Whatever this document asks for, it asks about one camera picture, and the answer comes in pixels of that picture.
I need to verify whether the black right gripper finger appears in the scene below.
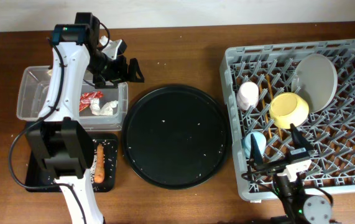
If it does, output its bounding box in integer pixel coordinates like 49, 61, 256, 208
290, 123, 313, 152
249, 135, 263, 165

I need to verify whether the light blue plastic cup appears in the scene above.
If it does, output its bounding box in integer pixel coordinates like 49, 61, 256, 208
241, 131, 267, 159

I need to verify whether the red strawberry cake wrapper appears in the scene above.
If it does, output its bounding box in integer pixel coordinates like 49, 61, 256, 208
79, 91, 103, 112

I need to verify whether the yellow bowl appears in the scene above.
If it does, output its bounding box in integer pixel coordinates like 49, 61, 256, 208
269, 92, 309, 129

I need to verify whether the white tissue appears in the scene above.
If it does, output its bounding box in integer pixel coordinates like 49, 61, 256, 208
90, 98, 118, 116

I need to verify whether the wooden chopstick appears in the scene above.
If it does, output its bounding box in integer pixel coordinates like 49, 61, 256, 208
265, 75, 282, 139
259, 84, 272, 139

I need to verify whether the pink plastic cup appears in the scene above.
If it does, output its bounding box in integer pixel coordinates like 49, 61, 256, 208
236, 81, 259, 111

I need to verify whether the grey round plate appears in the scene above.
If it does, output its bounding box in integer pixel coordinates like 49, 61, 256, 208
291, 54, 338, 113

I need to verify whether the orange carrot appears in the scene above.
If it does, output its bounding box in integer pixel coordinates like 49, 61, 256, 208
94, 144, 105, 184

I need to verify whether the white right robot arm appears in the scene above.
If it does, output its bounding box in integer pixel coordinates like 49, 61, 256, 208
241, 124, 333, 223

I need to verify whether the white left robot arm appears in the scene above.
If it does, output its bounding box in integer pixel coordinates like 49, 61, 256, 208
21, 12, 144, 223

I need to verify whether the clear plastic waste bin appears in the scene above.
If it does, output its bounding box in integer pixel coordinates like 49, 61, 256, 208
16, 65, 128, 132

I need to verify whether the grey dishwasher rack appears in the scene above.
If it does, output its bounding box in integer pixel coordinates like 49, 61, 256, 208
219, 39, 355, 202

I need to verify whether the black round tray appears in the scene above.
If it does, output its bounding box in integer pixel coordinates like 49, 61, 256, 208
121, 85, 232, 190

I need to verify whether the food scraps and rice pile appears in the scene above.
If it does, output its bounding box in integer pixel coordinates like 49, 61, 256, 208
90, 155, 97, 175

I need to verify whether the black rectangular tray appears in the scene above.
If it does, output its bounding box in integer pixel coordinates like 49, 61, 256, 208
25, 133, 118, 193

